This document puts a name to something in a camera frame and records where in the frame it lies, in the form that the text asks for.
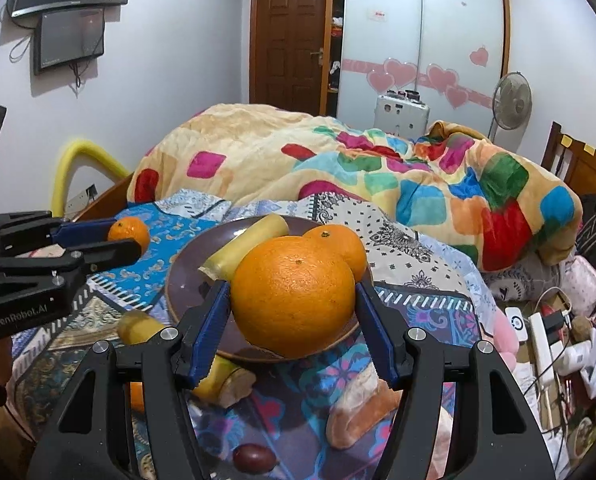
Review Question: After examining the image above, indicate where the wardrobe with heart stickers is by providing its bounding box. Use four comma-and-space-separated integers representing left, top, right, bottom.
323, 0, 511, 138

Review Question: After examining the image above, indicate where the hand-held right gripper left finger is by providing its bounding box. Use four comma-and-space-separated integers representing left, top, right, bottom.
28, 280, 233, 480

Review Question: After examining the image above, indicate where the white box appliance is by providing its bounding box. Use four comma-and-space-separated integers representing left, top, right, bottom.
374, 89, 431, 138

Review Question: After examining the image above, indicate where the pink patterned bag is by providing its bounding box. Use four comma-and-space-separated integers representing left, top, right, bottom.
560, 255, 596, 316

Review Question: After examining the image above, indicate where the yellow-green banana piece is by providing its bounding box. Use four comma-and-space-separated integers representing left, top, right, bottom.
198, 213, 289, 282

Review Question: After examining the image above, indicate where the white wall socket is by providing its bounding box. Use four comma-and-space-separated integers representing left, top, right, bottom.
65, 184, 99, 211

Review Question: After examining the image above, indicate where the brown wooden headboard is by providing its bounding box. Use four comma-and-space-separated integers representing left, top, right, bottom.
540, 121, 596, 211

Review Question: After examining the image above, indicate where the medium orange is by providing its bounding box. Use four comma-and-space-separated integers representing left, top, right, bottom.
303, 225, 367, 283

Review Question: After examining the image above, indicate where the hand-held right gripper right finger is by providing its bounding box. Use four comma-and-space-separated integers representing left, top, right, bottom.
355, 281, 559, 480

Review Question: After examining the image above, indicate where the yellow sugarcane piece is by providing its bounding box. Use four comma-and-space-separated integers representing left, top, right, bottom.
116, 310, 257, 407

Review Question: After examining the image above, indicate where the yellow foam tube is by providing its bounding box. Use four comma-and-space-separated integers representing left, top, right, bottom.
52, 136, 131, 218

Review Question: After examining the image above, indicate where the white power strip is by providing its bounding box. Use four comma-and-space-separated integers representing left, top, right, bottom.
528, 312, 558, 396

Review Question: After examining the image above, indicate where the white standing fan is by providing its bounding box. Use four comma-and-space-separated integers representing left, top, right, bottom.
486, 71, 532, 143

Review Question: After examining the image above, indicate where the small black wall monitor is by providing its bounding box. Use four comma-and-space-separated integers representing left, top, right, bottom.
32, 6, 106, 77

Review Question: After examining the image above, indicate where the small orange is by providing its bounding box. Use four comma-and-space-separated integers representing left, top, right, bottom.
107, 217, 150, 256

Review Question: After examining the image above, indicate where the brown round plate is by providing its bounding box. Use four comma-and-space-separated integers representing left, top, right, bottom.
165, 215, 373, 365

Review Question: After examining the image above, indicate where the blue patchwork bedsheet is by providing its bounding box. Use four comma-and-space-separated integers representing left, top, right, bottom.
8, 187, 503, 480

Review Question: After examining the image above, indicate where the colourful patch fleece blanket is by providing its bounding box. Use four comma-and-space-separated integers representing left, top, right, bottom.
128, 104, 584, 273

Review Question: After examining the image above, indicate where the pink plush toy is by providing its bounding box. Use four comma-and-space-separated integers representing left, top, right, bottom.
488, 305, 521, 371

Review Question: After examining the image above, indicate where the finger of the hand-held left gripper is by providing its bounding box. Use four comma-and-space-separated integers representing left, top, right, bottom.
0, 238, 144, 287
0, 211, 119, 256

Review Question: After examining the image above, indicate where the dark red round fruit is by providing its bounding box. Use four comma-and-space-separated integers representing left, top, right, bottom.
233, 443, 277, 473

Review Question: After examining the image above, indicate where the brown wooden door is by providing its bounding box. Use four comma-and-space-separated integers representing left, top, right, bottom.
248, 0, 329, 113

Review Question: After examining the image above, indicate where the large orange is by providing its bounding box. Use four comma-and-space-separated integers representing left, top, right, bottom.
230, 236, 357, 358

